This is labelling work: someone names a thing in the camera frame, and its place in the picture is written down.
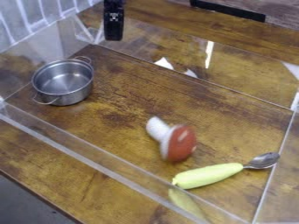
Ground white plush mushroom red cap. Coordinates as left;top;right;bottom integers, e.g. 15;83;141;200
145;116;197;162

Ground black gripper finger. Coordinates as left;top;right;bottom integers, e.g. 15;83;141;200
103;0;125;41

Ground green handled metal spoon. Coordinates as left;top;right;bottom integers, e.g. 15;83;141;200
172;152;280;189

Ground clear acrylic enclosure wall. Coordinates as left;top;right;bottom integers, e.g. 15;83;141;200
0;0;299;224

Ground silver metal pot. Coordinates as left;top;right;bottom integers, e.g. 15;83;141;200
32;56;93;106

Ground black bar on back table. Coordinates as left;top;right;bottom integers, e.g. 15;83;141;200
189;0;267;23

